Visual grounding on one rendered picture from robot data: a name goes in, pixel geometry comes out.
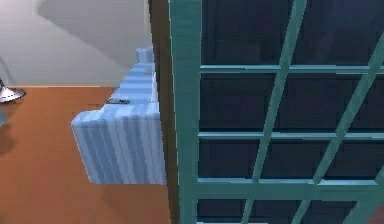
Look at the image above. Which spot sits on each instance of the pale blue striped sofa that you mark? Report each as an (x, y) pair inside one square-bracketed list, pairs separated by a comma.
[(123, 146)]

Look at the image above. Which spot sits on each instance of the small dark remote control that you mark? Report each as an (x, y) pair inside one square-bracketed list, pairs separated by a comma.
[(118, 101)]

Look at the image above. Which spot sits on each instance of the silver floor lamp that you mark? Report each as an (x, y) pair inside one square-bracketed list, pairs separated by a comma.
[(9, 94)]

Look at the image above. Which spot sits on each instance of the teal lattice frame shelf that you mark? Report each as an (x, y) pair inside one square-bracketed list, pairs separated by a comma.
[(186, 100)]

